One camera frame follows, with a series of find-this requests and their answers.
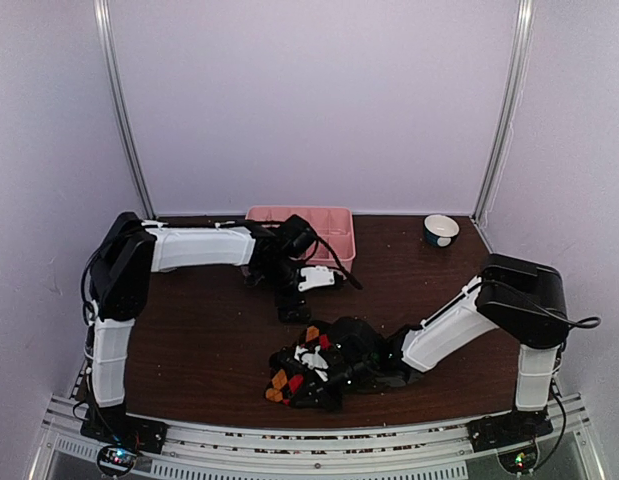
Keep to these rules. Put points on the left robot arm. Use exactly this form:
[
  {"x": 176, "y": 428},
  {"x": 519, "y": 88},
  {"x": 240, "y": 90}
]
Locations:
[{"x": 115, "y": 284}]

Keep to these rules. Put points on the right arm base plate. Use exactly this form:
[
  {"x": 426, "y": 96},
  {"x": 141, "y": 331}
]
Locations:
[{"x": 513, "y": 436}]

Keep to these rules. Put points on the pink divided organizer tray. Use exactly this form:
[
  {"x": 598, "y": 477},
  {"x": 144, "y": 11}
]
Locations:
[{"x": 333, "y": 224}]

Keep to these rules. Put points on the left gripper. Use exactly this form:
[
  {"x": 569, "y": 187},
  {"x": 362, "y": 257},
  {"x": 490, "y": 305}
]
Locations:
[{"x": 283, "y": 304}]

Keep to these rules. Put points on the argyle black red sock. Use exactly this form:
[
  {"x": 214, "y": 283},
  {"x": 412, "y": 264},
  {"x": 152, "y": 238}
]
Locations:
[{"x": 286, "y": 373}]

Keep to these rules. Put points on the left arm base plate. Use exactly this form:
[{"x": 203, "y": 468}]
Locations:
[{"x": 124, "y": 446}]

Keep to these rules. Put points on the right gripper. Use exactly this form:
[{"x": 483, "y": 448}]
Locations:
[{"x": 323, "y": 398}]

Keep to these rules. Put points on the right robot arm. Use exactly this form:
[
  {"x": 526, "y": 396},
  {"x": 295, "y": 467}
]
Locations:
[{"x": 524, "y": 299}]

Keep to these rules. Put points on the white and teal bowl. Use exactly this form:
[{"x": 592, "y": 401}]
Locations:
[{"x": 440, "y": 231}]

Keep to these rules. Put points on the aluminium frame post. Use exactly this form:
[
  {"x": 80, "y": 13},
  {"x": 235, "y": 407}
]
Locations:
[
  {"x": 504, "y": 128},
  {"x": 106, "y": 37}
]

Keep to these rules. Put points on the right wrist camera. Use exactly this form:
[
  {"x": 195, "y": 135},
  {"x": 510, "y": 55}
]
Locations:
[{"x": 311, "y": 357}]

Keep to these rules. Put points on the aluminium front rail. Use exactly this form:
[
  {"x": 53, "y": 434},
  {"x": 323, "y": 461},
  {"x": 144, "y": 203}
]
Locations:
[{"x": 433, "y": 450}]

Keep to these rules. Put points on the right aluminium frame post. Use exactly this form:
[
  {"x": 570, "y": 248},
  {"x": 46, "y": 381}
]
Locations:
[{"x": 504, "y": 128}]

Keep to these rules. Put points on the left aluminium frame post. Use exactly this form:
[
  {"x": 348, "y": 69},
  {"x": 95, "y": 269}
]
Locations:
[{"x": 106, "y": 37}]

